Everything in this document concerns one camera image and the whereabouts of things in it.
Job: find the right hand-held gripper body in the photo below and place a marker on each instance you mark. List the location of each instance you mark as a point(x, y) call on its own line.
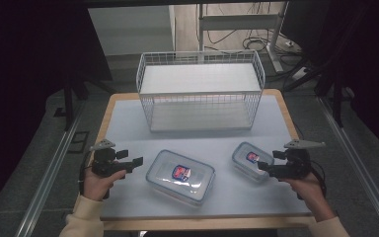
point(294, 168)

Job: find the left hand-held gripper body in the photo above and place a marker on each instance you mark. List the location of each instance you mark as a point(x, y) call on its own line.
point(107, 166)

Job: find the small clear food container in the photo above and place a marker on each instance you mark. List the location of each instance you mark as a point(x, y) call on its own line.
point(248, 161)

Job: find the large clear food container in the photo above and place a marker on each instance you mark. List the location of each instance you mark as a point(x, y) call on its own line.
point(181, 177)

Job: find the person's left hand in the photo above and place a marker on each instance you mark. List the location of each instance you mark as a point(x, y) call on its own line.
point(97, 186)

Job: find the person's right hand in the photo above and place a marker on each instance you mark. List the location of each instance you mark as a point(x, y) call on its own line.
point(306, 187)

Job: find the black floor plate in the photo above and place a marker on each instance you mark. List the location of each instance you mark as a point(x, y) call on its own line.
point(78, 142)

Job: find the pale blue table mat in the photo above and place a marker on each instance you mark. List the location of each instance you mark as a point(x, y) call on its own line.
point(194, 141)

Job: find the black metal stand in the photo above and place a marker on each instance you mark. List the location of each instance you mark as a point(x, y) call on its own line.
point(337, 105)
point(68, 102)

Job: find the white power strip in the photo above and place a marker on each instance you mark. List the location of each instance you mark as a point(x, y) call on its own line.
point(298, 74)

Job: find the white cabinet panel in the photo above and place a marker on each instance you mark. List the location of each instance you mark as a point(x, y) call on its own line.
point(130, 29)

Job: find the dark curtain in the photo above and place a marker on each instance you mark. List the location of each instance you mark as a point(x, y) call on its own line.
point(368, 65)
point(23, 65)

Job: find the aluminium floor rail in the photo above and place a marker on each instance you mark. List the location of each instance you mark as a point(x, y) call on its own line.
point(358, 164)
point(49, 177)

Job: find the white metal desk frame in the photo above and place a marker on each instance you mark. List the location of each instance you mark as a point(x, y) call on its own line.
point(237, 21)

